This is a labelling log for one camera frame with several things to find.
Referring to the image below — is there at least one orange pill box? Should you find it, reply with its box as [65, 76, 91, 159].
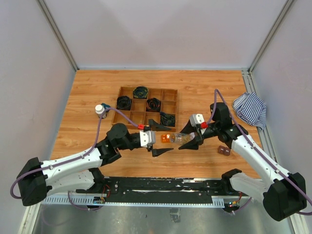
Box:
[160, 134, 171, 143]

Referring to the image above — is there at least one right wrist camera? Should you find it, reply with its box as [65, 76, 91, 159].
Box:
[190, 114, 205, 127]

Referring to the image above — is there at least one black coiled cable left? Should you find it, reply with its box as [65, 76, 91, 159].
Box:
[116, 95, 133, 110]

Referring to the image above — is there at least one wooden compartment tray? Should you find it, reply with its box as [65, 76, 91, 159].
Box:
[112, 86, 178, 132]

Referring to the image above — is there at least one striped cloth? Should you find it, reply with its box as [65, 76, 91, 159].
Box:
[232, 92, 267, 131]

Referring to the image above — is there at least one brown pill box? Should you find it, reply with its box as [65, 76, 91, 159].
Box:
[217, 145, 231, 156]

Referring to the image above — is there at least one black green coiled cable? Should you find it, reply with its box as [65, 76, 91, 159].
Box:
[133, 85, 149, 99]

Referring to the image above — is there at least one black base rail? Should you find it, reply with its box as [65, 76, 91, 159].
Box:
[68, 176, 252, 208]

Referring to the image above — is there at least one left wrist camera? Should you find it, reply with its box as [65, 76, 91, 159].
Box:
[139, 131, 156, 148]

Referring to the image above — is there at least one purple cable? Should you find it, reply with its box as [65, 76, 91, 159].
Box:
[201, 88, 312, 216]
[10, 106, 150, 211]

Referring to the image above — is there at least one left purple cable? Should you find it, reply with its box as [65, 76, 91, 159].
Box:
[10, 106, 150, 211]

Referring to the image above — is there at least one black red coiled cable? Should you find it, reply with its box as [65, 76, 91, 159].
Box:
[146, 97, 162, 113]

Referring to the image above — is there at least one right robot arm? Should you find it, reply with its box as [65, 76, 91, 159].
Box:
[179, 102, 308, 221]

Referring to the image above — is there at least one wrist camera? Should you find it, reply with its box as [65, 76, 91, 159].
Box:
[139, 131, 156, 148]
[190, 114, 205, 127]

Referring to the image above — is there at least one black coiled cable right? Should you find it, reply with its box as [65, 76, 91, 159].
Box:
[159, 112, 176, 127]

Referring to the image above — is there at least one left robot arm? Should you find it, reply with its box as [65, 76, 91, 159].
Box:
[11, 119, 170, 207]

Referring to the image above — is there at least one white cap pill bottle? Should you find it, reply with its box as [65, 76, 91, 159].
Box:
[95, 104, 107, 119]

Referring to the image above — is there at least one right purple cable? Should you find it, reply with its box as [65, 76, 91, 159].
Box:
[201, 88, 312, 216]

